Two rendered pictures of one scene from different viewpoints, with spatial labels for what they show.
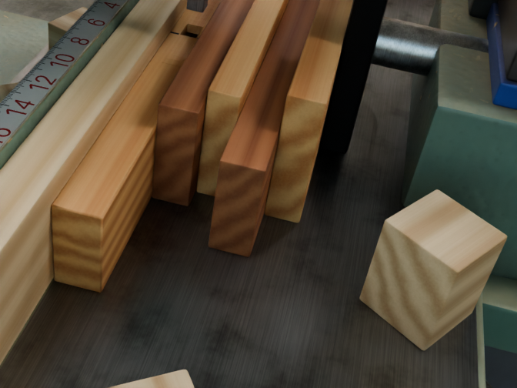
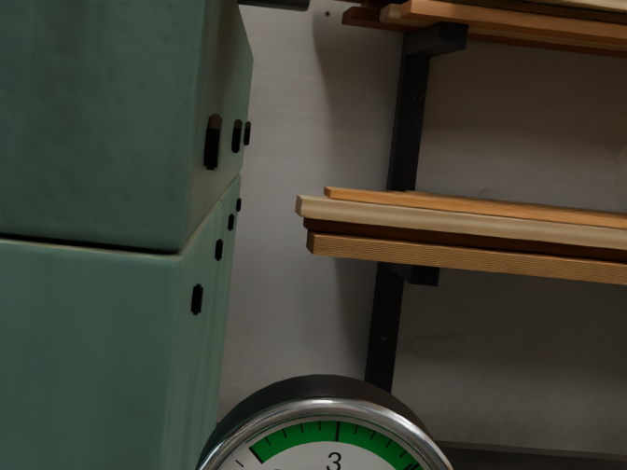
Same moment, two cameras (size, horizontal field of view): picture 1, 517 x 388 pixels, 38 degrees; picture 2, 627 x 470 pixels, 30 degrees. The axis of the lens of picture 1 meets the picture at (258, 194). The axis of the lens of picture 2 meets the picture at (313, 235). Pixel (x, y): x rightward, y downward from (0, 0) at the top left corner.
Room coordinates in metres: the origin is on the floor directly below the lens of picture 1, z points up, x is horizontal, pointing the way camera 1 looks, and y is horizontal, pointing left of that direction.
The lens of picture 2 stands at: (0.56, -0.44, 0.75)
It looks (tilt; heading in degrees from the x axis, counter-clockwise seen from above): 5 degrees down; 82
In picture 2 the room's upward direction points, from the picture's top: 6 degrees clockwise
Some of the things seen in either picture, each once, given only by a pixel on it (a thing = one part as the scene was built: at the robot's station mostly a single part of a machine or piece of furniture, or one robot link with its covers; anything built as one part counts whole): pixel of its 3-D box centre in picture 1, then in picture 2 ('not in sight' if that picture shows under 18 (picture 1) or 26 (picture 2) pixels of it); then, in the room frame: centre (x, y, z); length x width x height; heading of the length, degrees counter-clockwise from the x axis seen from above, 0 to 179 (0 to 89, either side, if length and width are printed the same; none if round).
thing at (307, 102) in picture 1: (323, 59); not in sight; (0.37, -0.02, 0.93); 0.20 x 0.02 x 0.07; 175
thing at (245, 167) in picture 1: (288, 68); not in sight; (0.37, 0.00, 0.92); 0.26 x 0.02 x 0.05; 175
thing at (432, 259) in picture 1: (430, 269); not in sight; (0.23, -0.07, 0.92); 0.04 x 0.04 x 0.04; 50
